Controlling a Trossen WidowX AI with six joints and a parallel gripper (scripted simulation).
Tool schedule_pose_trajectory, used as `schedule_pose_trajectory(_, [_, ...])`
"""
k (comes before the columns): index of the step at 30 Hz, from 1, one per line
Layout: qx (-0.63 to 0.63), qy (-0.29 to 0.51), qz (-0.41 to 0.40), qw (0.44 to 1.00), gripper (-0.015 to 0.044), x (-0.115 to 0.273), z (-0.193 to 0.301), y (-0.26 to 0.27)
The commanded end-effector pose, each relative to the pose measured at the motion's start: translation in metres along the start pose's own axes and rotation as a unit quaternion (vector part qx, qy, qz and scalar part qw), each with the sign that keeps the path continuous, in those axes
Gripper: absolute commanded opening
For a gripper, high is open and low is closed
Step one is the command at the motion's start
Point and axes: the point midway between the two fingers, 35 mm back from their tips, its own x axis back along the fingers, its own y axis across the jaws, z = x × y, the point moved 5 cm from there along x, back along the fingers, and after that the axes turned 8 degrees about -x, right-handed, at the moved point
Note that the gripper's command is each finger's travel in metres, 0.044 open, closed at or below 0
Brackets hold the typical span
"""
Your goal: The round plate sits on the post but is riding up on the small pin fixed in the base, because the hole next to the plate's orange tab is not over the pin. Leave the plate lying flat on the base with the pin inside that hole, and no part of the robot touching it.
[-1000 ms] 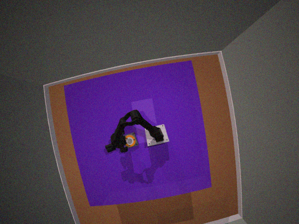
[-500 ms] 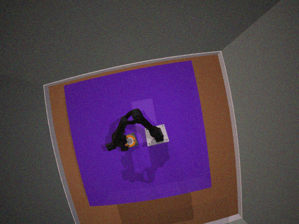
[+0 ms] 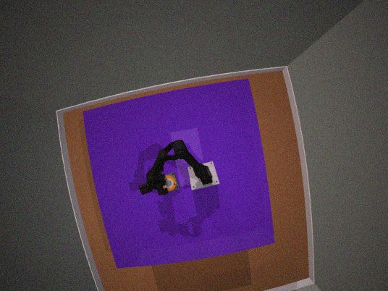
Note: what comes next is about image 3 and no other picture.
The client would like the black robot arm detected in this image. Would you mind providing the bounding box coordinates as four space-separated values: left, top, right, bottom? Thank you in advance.
138 140 213 195

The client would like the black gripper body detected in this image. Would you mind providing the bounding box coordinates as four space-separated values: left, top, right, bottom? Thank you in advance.
157 169 168 195

